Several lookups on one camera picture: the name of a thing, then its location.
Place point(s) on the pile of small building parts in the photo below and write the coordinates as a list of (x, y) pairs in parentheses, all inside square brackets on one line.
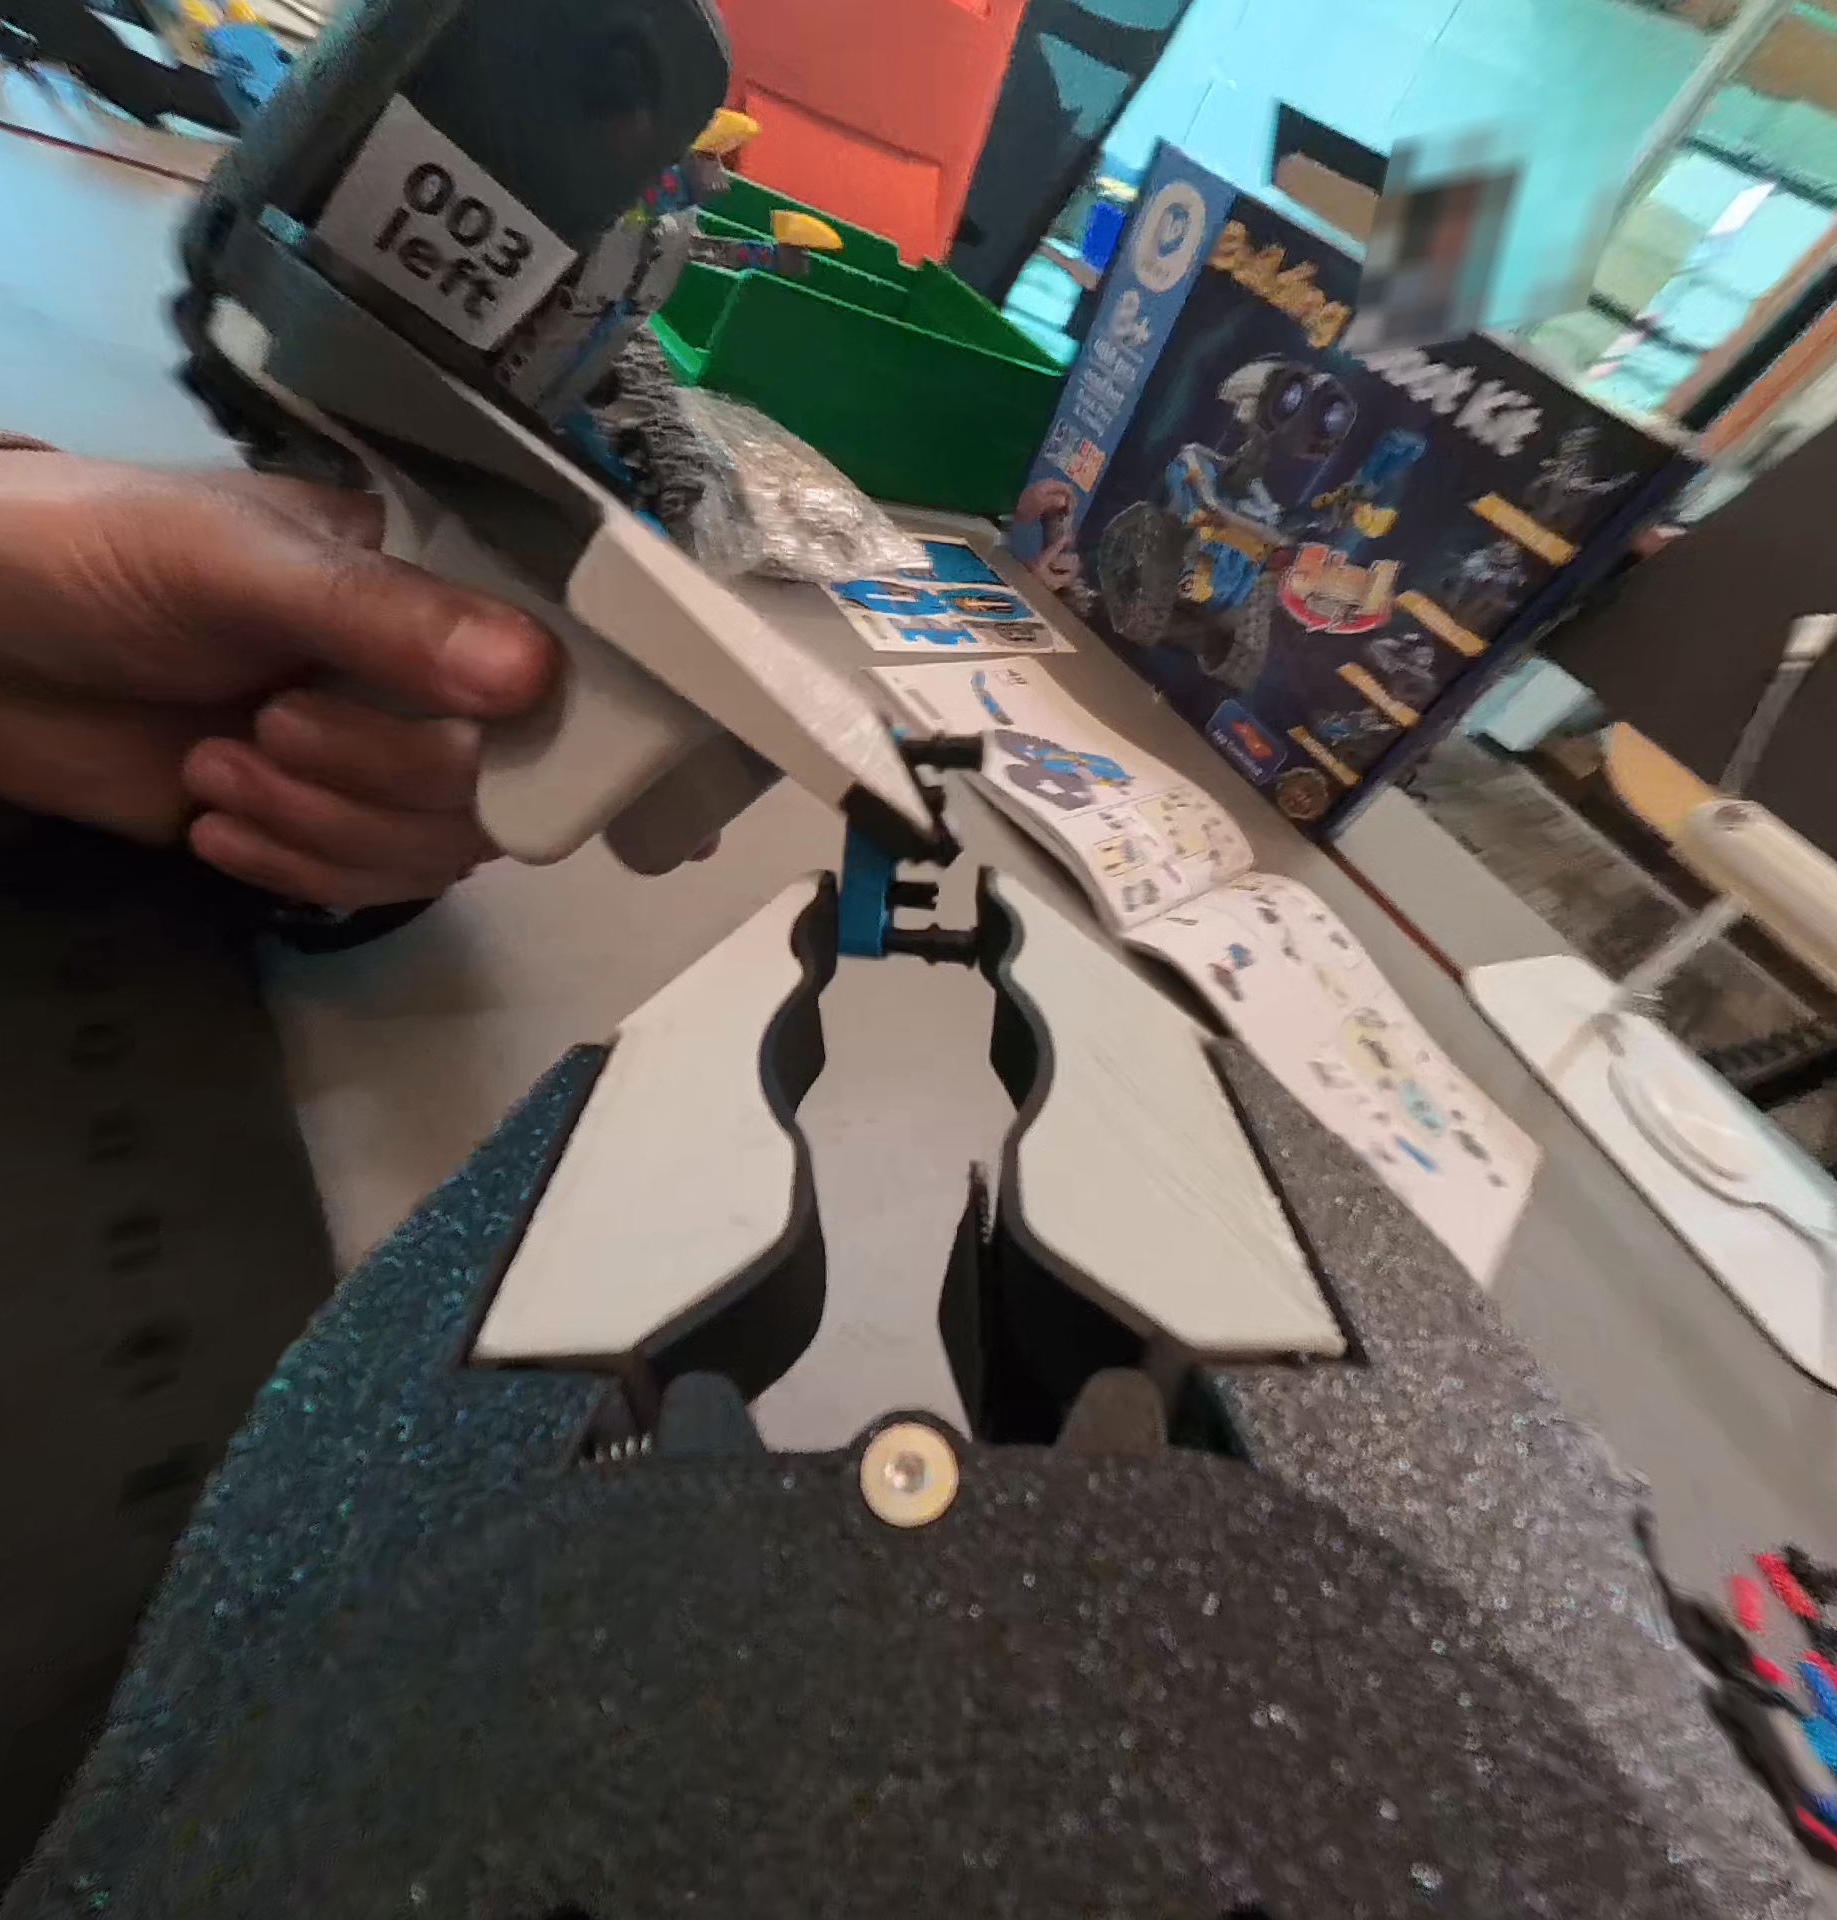
[(1819, 1711)]

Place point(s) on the open instruction booklet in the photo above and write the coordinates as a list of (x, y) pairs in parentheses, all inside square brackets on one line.
[(1308, 1021)]

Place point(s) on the black partition panel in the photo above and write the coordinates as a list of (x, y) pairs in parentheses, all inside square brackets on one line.
[(1729, 601)]

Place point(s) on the dark blue robot kit box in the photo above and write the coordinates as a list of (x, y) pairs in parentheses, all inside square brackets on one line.
[(1264, 510)]

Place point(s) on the partly built toy robot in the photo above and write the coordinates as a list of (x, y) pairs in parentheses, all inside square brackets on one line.
[(634, 262)]

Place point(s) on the clear bag of parts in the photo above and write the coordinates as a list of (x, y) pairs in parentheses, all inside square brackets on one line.
[(783, 495)]

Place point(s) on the green plastic bin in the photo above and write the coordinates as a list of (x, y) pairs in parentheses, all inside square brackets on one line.
[(873, 390)]

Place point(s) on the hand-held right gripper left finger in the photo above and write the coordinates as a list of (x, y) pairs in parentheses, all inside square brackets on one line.
[(664, 1185)]

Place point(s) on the orange box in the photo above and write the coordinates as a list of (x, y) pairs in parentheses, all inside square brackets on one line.
[(858, 90)]

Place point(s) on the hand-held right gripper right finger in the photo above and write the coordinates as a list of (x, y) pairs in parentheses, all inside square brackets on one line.
[(1144, 1185)]

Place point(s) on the grey desk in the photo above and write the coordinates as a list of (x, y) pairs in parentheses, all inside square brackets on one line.
[(589, 961)]

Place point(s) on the blue beam with black pins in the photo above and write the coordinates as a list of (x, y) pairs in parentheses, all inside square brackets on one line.
[(863, 901)]

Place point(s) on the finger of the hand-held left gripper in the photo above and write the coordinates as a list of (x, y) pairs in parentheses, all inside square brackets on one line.
[(708, 646)]

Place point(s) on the blue sticker sheet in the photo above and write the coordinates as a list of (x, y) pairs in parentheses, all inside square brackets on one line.
[(933, 601)]

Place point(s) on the person's left hand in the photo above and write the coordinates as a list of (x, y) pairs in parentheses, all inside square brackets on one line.
[(184, 630)]

